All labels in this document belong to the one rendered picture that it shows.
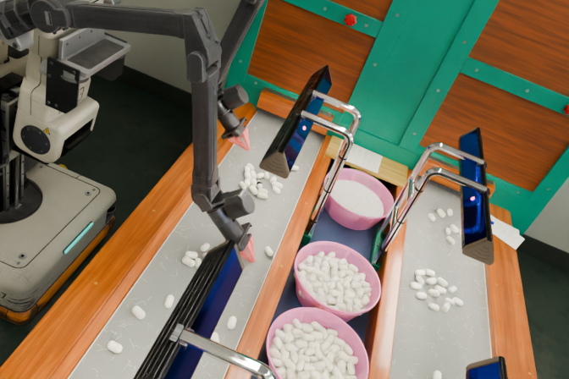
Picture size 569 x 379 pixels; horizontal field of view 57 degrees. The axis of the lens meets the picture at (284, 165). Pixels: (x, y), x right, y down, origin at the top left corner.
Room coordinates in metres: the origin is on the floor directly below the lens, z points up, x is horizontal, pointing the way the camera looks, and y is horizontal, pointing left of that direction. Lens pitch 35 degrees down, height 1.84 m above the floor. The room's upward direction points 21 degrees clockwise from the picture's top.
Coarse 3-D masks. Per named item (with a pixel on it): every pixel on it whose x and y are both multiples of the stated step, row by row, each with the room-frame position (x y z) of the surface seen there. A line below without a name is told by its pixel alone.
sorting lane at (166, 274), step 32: (256, 128) 1.76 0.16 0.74; (224, 160) 1.49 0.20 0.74; (256, 160) 1.55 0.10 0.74; (288, 192) 1.44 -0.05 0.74; (192, 224) 1.13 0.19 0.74; (256, 224) 1.23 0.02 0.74; (288, 224) 1.28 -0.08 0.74; (160, 256) 0.97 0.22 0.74; (256, 256) 1.10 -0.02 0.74; (160, 288) 0.87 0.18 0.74; (256, 288) 0.99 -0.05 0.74; (128, 320) 0.75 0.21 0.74; (160, 320) 0.78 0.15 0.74; (224, 320) 0.85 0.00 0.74; (96, 352) 0.65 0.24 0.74; (128, 352) 0.68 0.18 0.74
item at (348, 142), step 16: (320, 96) 1.46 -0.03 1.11; (304, 112) 1.32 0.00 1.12; (352, 112) 1.46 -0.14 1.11; (336, 128) 1.31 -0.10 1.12; (352, 128) 1.46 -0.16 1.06; (352, 144) 1.31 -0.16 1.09; (336, 160) 1.40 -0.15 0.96; (336, 176) 1.31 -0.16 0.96; (320, 192) 1.46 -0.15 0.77; (320, 208) 1.30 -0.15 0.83; (304, 240) 1.29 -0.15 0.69
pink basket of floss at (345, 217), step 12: (348, 168) 1.68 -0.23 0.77; (324, 180) 1.55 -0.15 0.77; (360, 180) 1.68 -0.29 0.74; (372, 180) 1.68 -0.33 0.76; (384, 192) 1.64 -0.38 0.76; (336, 204) 1.45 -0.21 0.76; (384, 204) 1.60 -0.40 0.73; (336, 216) 1.46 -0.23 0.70; (348, 216) 1.44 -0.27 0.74; (360, 216) 1.43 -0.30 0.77; (384, 216) 1.48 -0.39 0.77; (360, 228) 1.47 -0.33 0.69
